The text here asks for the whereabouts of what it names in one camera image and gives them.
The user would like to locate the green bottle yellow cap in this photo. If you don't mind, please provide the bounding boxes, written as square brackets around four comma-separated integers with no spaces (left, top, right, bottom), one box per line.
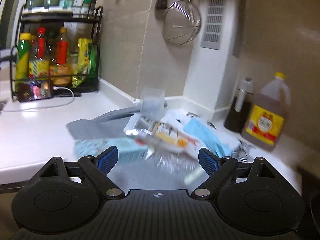
[15,32,32,90]

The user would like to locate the silver foil wrapper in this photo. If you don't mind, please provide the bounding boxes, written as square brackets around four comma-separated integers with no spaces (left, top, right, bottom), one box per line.
[124,114,155,140]

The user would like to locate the dark green bottle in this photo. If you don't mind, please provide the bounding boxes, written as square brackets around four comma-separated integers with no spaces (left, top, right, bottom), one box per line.
[46,31,57,55]

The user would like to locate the clear plastic wrap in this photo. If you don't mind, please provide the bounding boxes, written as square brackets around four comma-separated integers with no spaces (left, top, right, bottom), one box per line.
[145,150,200,175]

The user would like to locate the black pan handle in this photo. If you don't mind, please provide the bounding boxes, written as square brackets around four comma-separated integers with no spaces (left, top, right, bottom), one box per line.
[0,50,17,63]

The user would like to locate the green snack bag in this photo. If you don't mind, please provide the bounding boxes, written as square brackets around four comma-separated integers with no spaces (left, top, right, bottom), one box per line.
[89,44,99,74]

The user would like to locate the green-lid spice jar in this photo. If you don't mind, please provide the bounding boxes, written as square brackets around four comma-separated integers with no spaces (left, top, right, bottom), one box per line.
[82,0,97,18]

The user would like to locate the white charging cable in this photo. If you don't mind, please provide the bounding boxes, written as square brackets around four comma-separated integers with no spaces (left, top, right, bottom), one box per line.
[1,86,75,113]

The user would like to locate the white cup tray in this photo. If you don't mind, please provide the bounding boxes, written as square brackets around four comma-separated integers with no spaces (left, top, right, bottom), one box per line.
[22,6,73,14]

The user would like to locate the dark sauce dispenser bottle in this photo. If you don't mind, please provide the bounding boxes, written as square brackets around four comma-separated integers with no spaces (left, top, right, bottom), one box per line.
[223,77,255,133]

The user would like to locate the grey vent grille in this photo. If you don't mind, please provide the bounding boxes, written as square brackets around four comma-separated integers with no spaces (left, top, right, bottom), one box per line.
[200,0,229,50]

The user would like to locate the grey fabric mat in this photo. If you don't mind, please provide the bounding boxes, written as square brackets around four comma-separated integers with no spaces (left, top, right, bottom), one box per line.
[65,105,218,190]

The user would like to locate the metal mesh strainer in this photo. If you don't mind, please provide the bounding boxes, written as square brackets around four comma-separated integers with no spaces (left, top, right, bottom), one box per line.
[162,0,202,46]

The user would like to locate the yellow snack bag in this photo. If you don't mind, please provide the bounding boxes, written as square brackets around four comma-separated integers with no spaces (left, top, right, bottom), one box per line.
[72,37,93,88]

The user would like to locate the clear plastic cup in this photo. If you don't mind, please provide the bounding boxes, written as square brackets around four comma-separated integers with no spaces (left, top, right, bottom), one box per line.
[139,87,166,119]

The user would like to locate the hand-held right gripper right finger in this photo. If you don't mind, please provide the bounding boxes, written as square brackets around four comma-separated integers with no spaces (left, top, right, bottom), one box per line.
[191,148,280,198]

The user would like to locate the yellow-cap cooking wine jug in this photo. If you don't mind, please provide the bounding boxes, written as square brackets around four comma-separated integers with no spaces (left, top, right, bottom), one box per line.
[241,72,292,147]

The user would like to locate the blue face mask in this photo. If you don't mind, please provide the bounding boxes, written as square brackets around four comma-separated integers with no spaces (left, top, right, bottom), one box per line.
[184,119,233,157]

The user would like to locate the red-handle cooking oil bottle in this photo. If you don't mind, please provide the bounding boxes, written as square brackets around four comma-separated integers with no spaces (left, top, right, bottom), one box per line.
[50,27,73,85]

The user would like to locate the black wire spice rack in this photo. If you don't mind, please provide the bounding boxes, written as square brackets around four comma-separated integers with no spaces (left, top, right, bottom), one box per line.
[10,4,104,100]

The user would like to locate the black smartphone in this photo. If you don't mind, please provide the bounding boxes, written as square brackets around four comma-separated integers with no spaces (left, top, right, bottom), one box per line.
[18,79,54,102]

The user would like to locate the yellow white food packet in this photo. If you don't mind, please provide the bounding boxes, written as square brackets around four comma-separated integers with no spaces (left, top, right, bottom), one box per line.
[135,122,198,155]

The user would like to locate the pale green paper strip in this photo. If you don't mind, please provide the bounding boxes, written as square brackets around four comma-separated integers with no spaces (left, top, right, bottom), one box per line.
[183,169,204,183]

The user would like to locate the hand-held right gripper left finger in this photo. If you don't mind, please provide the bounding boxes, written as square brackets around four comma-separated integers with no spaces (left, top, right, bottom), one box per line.
[35,145,125,198]

